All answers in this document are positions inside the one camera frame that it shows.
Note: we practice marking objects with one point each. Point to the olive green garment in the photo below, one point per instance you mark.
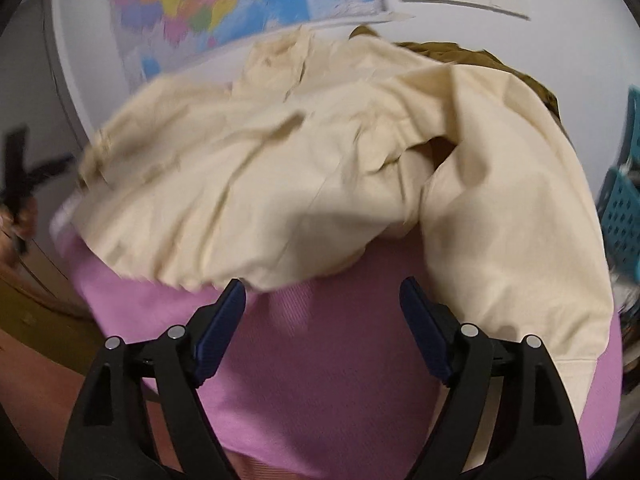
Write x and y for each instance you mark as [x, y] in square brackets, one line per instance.
[465, 55]

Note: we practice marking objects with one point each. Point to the colourful wall map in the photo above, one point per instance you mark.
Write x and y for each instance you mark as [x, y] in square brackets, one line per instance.
[200, 0]

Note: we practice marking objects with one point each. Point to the cream jacket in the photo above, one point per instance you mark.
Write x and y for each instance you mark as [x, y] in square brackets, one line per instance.
[300, 185]

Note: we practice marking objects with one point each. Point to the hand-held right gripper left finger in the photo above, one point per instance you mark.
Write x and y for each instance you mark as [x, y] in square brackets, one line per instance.
[222, 325]

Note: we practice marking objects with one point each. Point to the blue plastic basket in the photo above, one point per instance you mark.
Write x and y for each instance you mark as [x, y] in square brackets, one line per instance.
[620, 215]

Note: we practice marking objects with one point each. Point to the pink blanket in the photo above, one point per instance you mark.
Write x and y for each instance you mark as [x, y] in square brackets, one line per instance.
[325, 385]

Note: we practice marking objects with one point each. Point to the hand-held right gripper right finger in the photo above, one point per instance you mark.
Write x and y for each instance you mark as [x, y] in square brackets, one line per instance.
[425, 325]

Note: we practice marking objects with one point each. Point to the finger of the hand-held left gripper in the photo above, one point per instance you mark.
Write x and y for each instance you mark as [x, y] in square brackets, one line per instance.
[52, 167]

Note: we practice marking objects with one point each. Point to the grey door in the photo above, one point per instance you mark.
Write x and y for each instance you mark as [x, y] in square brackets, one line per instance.
[30, 85]

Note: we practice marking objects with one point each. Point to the person's left hand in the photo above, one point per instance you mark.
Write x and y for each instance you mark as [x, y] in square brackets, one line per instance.
[29, 220]

